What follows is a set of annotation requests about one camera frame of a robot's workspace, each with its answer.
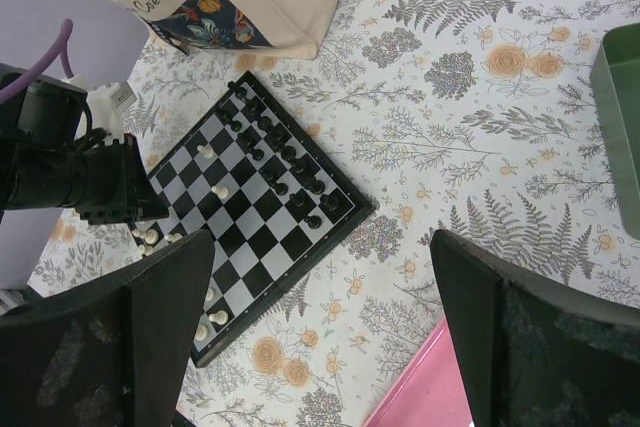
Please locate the black white chess board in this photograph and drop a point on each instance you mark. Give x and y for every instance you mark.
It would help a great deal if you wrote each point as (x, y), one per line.
(273, 201)

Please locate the floral table cloth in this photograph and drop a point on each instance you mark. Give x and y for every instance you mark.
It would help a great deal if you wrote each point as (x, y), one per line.
(472, 115)

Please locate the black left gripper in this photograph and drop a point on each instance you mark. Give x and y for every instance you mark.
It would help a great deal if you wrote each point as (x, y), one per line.
(51, 158)

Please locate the green plastic tray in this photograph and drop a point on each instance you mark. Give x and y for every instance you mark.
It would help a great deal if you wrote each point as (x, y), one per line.
(615, 82)

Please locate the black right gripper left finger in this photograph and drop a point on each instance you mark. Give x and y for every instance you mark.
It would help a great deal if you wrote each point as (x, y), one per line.
(109, 352)

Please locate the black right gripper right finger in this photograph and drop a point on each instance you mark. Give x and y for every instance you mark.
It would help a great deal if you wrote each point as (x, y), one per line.
(532, 351)

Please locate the pink plastic tray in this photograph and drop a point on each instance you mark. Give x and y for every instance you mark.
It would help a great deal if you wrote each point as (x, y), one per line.
(430, 390)

